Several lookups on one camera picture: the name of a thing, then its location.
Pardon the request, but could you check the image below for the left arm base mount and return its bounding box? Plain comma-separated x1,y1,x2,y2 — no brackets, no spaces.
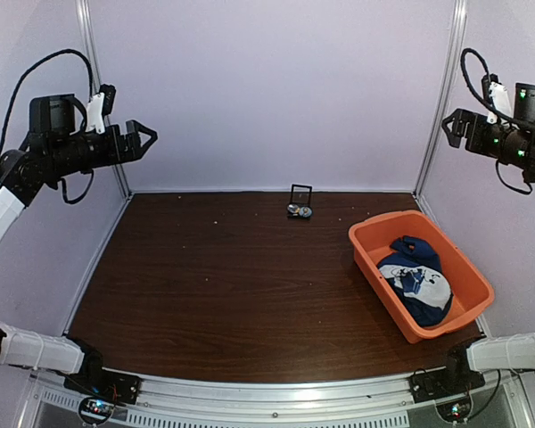
62,370,142,406

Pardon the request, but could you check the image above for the right aluminium frame post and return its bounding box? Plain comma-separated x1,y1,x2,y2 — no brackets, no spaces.
413,0,468,202

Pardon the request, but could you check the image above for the left aluminium frame post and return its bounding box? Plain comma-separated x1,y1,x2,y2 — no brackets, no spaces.
74,0,132,198

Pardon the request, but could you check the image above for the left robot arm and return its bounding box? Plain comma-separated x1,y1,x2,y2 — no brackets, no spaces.
0,93,158,396

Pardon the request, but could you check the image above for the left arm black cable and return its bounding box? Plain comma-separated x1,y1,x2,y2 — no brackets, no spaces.
0,49,95,205

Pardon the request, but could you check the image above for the navy white clothing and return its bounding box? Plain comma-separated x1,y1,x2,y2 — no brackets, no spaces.
377,235,454,328

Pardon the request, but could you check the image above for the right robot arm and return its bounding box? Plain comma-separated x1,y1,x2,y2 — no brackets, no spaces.
439,74,535,394

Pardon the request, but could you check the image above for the circuit board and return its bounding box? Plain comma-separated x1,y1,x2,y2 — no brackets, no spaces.
78,397,116,426
435,397,473,424

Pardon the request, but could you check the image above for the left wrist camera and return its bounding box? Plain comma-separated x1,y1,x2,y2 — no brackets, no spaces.
86,84,117,135

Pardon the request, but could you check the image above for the aluminium frame post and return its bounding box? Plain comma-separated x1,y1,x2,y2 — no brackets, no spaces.
74,0,132,198
413,0,468,202

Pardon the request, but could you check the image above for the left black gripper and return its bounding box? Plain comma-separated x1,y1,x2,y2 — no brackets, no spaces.
47,118,157,177

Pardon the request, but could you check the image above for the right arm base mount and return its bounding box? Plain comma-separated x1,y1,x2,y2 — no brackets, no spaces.
408,368,485,403

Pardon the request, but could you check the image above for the black brooch display box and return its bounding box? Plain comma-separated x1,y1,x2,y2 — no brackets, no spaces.
286,184,313,220

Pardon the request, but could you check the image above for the orange plastic bin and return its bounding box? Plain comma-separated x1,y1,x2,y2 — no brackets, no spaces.
349,210,494,343

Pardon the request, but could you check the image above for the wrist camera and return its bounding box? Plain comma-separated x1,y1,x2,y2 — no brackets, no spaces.
481,74,512,117
86,84,117,135

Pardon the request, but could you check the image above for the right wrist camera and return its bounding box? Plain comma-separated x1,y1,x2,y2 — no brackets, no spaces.
481,74,512,117

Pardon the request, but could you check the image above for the right circuit board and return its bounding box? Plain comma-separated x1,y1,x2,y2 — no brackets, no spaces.
435,397,473,424

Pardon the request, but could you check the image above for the starry night round brooch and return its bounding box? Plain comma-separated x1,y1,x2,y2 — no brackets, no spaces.
287,204,300,214

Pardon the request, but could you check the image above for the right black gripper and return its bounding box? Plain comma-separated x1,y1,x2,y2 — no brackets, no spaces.
442,107,535,170

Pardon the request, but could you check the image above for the front aluminium rail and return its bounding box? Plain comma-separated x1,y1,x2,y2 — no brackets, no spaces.
26,372,535,428

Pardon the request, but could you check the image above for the left circuit board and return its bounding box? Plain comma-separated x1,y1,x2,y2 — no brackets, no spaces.
78,397,116,426

